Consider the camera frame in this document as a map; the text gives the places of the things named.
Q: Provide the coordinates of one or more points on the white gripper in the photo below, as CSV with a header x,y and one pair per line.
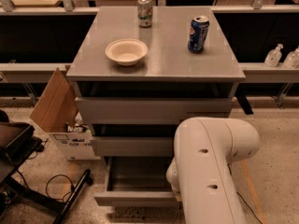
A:
x,y
172,178

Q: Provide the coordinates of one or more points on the grey bottom drawer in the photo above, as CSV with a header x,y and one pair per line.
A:
x,y
137,182

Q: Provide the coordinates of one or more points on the grey drawer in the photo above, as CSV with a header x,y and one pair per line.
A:
x,y
137,182
95,110
132,146

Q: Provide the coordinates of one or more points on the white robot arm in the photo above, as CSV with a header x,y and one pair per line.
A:
x,y
199,173

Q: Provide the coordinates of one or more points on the grey middle drawer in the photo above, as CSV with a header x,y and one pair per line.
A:
x,y
132,146

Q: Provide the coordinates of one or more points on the grey top drawer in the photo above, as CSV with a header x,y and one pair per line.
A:
x,y
95,110

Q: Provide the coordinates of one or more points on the grey drawer cabinet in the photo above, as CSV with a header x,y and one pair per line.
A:
x,y
169,70

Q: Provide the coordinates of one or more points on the open cardboard box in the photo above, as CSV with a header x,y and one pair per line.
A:
x,y
56,114

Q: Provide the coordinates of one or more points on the white paper bowl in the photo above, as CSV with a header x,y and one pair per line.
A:
x,y
126,52

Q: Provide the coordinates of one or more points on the blue pepsi can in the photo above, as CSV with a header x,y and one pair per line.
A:
x,y
198,32

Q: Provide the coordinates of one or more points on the clear sanitizer pump bottle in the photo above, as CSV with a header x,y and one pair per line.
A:
x,y
273,57

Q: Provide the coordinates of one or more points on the black rolling stand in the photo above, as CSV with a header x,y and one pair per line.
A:
x,y
37,172

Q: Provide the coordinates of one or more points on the green white soda can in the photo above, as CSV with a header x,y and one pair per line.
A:
x,y
144,13

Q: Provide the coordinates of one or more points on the grey metal shelf rail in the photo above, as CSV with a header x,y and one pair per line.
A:
x,y
41,72

